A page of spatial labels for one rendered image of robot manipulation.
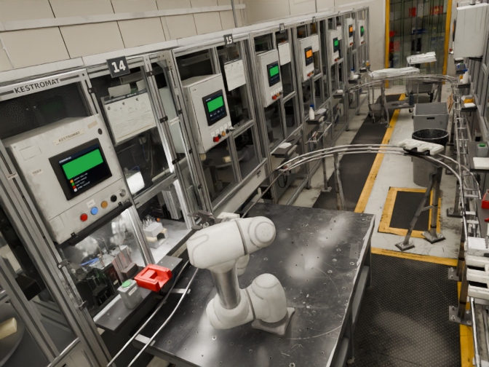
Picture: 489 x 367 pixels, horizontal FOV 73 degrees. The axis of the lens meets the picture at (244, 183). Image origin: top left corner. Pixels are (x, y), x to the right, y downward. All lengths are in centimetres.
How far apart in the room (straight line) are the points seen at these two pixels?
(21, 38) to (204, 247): 497
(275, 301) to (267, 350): 24
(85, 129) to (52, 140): 16
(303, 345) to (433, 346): 115
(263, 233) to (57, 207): 92
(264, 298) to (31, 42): 500
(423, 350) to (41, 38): 576
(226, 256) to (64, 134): 90
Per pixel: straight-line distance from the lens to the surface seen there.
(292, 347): 176
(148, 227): 223
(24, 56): 573
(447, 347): 271
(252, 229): 113
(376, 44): 964
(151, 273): 196
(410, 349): 264
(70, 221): 166
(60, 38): 608
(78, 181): 164
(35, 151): 156
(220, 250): 114
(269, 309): 171
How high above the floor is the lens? 207
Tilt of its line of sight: 25 degrees down
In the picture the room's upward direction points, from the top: 11 degrees counter-clockwise
